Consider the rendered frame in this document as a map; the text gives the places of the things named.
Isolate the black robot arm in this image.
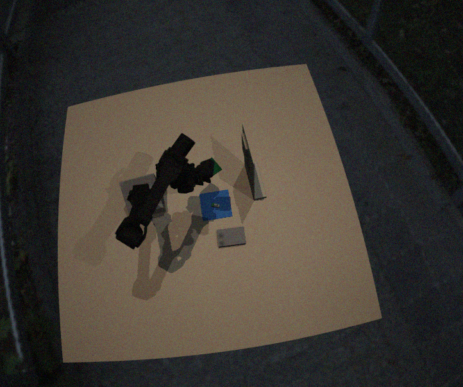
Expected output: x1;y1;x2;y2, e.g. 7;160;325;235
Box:
115;133;195;249

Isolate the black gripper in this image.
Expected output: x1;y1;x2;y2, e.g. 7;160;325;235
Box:
169;159;214;189

